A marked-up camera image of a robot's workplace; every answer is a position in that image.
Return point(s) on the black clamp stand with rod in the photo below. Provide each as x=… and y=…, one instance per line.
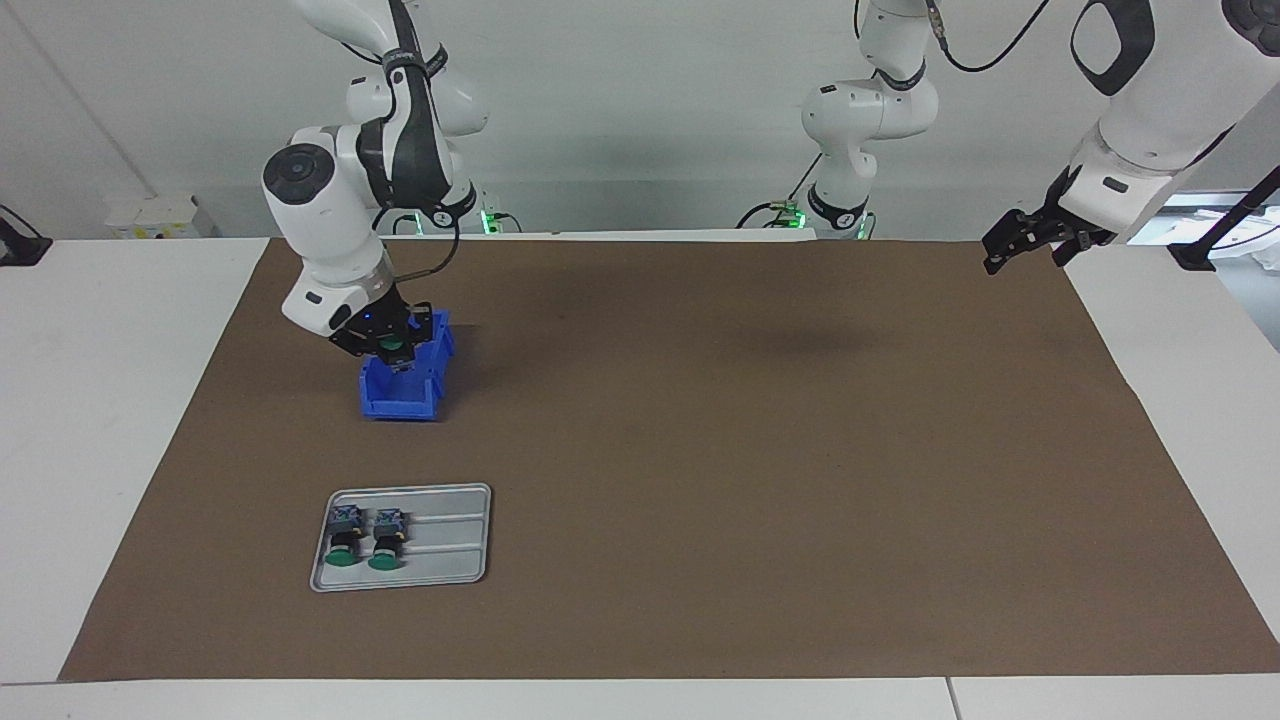
x=1190, y=258

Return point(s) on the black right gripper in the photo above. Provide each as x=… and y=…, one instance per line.
x=385, y=322

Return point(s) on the green push button switch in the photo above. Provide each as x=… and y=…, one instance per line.
x=345, y=528
x=387, y=535
x=390, y=346

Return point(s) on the white cardboard box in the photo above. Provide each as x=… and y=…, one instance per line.
x=160, y=215

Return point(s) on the grey metal tray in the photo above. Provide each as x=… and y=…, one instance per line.
x=450, y=540

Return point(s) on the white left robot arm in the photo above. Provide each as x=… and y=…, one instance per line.
x=1160, y=110

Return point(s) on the brown table mat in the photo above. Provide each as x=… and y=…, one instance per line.
x=700, y=550

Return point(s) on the blue plastic bin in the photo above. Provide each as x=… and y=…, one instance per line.
x=400, y=405

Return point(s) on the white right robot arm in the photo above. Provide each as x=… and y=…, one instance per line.
x=330, y=230

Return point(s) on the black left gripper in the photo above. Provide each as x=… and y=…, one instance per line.
x=1058, y=200

